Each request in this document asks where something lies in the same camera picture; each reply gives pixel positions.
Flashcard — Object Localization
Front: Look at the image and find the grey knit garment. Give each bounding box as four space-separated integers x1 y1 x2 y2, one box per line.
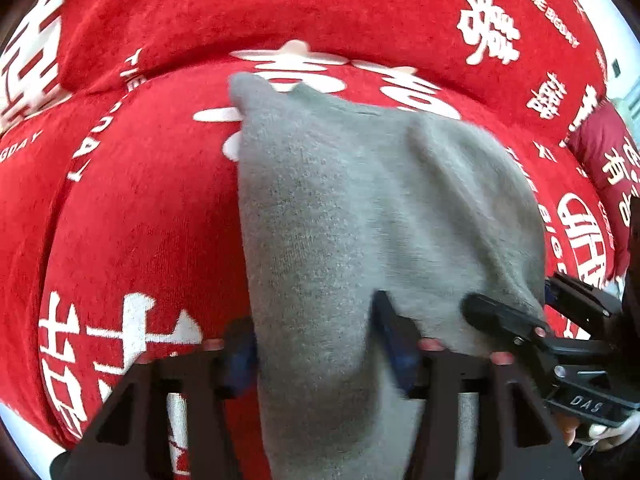
227 72 549 480

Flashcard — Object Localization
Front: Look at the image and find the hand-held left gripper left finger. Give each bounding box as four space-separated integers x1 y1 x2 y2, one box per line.
50 317 259 480

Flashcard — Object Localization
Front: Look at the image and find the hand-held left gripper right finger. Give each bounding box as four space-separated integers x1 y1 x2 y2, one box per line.
372 290 586 480

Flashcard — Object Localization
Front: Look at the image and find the red printed pillow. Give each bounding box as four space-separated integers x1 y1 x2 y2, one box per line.
566 97 640 281

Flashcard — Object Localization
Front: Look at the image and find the person's right hand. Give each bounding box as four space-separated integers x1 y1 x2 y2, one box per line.
559 407 640 455

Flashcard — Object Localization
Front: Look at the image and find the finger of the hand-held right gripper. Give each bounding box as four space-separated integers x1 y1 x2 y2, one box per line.
461 293 552 357
544 272 623 322

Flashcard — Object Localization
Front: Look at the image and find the red printed blanket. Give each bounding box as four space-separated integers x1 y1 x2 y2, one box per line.
0 0 631 480

